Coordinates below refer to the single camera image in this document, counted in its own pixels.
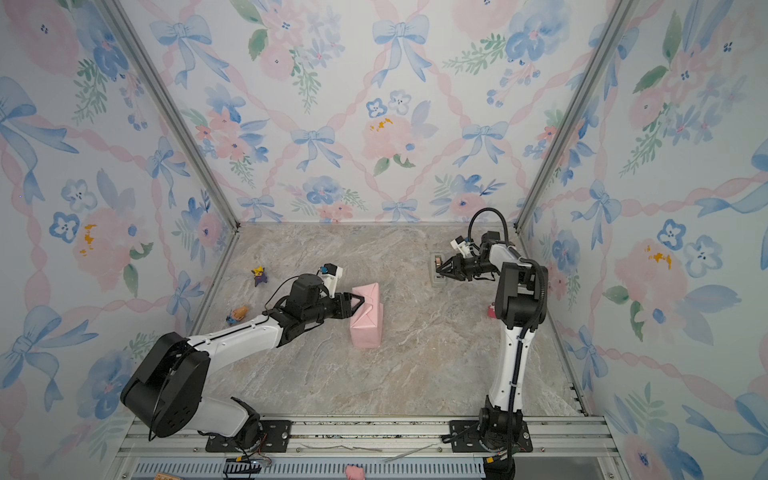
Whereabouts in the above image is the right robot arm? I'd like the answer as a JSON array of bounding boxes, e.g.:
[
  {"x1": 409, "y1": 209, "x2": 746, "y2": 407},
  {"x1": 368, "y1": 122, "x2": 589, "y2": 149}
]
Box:
[{"x1": 435, "y1": 231, "x2": 548, "y2": 455}]

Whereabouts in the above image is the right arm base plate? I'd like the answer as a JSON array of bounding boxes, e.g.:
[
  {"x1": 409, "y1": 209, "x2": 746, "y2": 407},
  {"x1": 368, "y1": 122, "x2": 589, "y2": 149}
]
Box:
[{"x1": 442, "y1": 420, "x2": 533, "y2": 454}]

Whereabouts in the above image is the purple wrapping paper sheet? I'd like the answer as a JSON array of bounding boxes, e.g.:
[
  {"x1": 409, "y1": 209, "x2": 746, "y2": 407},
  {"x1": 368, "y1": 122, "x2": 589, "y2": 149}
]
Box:
[{"x1": 349, "y1": 283, "x2": 383, "y2": 349}]

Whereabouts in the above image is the aluminium rail frame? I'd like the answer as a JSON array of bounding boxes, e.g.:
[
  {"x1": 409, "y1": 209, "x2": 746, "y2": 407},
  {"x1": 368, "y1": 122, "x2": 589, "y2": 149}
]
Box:
[{"x1": 106, "y1": 415, "x2": 629, "y2": 479}]

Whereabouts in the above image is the yellow purple toy figure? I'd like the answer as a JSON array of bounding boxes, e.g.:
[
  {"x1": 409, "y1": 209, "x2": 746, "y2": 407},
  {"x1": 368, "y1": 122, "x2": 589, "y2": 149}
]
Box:
[{"x1": 251, "y1": 267, "x2": 268, "y2": 287}]

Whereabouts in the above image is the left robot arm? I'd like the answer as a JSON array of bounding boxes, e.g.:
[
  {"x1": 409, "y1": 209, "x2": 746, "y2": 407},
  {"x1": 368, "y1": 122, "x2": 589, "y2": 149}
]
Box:
[{"x1": 120, "y1": 273, "x2": 382, "y2": 450}]

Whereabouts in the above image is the pink object on rail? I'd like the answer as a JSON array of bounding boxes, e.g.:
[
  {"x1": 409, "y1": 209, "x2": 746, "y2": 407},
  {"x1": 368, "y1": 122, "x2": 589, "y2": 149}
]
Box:
[{"x1": 344, "y1": 465, "x2": 366, "y2": 480}]

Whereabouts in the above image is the orange toy figure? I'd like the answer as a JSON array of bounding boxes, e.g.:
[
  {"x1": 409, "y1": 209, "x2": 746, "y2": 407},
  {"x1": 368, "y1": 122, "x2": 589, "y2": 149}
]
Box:
[{"x1": 226, "y1": 306, "x2": 249, "y2": 326}]

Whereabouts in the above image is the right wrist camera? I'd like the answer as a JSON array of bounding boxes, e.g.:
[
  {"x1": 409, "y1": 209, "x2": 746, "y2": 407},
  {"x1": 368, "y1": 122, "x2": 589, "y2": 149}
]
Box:
[{"x1": 450, "y1": 236, "x2": 472, "y2": 257}]

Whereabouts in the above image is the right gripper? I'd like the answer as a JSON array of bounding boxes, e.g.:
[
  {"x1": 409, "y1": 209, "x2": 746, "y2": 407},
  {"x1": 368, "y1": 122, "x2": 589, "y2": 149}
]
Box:
[{"x1": 437, "y1": 256, "x2": 496, "y2": 282}]

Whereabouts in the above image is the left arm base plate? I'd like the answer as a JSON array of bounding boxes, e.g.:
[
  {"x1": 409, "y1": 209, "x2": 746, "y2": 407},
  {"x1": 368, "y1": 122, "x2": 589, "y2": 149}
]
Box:
[{"x1": 205, "y1": 420, "x2": 293, "y2": 454}]

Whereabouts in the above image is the black corrugated cable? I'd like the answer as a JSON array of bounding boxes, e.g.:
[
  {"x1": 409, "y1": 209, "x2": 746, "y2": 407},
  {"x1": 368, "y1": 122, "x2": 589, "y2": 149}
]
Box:
[{"x1": 467, "y1": 207, "x2": 550, "y2": 337}]

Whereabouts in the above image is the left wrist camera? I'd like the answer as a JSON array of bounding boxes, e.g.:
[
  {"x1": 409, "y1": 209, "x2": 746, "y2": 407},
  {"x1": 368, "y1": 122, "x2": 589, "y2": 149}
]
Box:
[{"x1": 318, "y1": 263, "x2": 344, "y2": 297}]

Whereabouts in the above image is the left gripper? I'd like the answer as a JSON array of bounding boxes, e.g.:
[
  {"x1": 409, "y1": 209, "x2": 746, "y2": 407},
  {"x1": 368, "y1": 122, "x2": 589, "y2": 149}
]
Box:
[{"x1": 304, "y1": 292, "x2": 365, "y2": 327}]

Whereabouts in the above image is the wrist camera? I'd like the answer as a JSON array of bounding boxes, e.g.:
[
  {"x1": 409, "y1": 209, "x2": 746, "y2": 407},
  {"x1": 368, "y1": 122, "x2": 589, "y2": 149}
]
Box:
[
  {"x1": 450, "y1": 236, "x2": 472, "y2": 257},
  {"x1": 318, "y1": 263, "x2": 344, "y2": 297}
]

